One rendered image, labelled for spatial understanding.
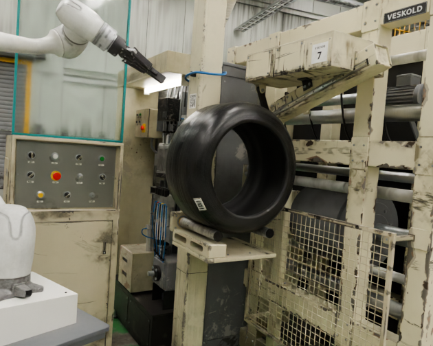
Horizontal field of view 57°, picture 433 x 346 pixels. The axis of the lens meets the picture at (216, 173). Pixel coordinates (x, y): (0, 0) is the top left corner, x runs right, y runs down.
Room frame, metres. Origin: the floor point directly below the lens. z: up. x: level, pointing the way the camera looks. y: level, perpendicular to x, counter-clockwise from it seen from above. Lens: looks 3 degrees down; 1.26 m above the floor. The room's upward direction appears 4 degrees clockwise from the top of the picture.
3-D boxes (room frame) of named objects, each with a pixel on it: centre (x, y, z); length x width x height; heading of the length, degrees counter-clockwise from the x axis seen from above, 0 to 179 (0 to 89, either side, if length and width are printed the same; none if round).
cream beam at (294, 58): (1.96, -0.37, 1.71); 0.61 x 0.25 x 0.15; 31
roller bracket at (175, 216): (2.07, 0.04, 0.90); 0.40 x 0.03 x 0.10; 121
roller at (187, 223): (1.84, 0.06, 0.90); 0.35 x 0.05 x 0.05; 31
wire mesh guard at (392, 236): (1.89, -0.46, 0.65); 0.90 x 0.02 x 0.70; 31
